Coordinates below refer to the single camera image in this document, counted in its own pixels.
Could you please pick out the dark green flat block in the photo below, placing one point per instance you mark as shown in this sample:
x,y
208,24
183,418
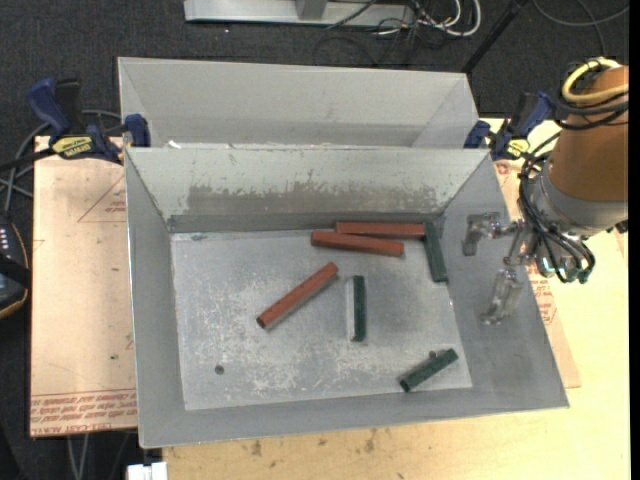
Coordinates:
x,y
429,369
359,308
435,255

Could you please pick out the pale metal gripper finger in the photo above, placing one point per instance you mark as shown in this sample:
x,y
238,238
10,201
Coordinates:
x,y
475,228
505,293

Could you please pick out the black cylinder on white bracket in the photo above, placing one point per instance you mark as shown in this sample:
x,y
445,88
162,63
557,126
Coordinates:
x,y
621,227

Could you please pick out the brown cardboard board red print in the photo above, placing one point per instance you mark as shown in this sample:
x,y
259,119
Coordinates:
x,y
80,288

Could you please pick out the red-brown flat block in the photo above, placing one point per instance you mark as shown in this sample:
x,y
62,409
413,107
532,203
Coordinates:
x,y
297,296
380,230
357,243

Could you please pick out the grey metal bin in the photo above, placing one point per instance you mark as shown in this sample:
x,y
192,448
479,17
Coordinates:
x,y
300,318

